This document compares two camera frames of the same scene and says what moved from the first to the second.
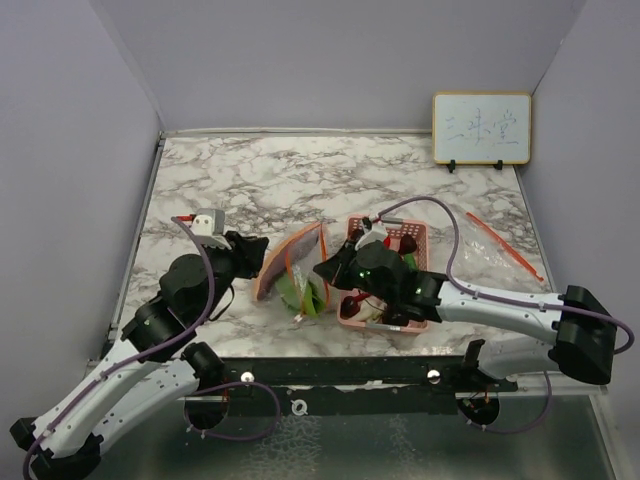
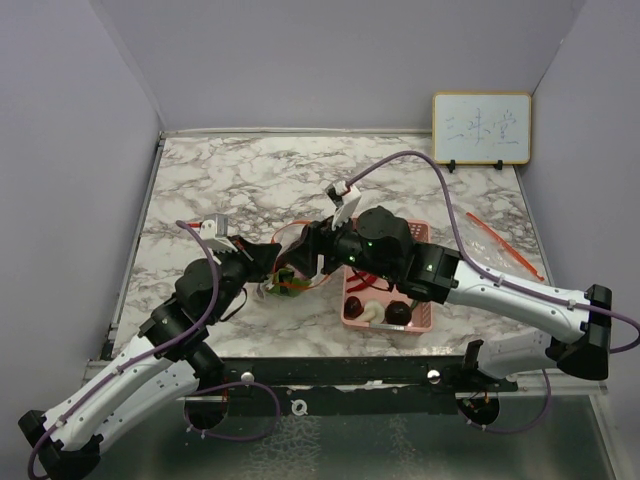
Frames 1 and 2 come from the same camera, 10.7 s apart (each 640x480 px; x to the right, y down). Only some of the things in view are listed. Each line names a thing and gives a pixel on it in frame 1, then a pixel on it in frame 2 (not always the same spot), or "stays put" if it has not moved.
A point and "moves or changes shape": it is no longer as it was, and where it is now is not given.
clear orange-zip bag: [485, 255] stays put
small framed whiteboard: [482, 127] stays put
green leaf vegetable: [307, 299] moves or changes shape
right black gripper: [337, 265] → [304, 256]
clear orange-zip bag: [287, 276] moves or changes shape
